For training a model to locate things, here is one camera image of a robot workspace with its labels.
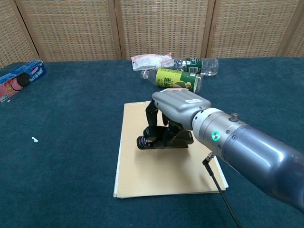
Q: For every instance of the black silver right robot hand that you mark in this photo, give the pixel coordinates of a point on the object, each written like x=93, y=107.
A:
x=180, y=104

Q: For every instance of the beige paper folder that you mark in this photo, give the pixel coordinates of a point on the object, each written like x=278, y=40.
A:
x=166, y=173

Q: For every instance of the green label tea bottle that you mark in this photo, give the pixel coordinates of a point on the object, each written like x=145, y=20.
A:
x=175, y=80

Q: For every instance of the clear plastic water bottle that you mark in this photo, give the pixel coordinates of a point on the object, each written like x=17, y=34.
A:
x=204, y=66

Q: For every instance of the pink white snack packet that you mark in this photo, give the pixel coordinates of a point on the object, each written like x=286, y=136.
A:
x=147, y=61

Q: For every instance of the woven wicker folding screen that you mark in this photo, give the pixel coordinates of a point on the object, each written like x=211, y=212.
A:
x=161, y=26

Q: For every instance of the blue table cloth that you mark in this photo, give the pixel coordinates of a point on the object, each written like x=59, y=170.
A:
x=71, y=166

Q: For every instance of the white paper scrap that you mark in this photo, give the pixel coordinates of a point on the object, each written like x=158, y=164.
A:
x=35, y=139

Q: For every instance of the blue cookie box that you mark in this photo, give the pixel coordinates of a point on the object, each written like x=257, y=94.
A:
x=21, y=79

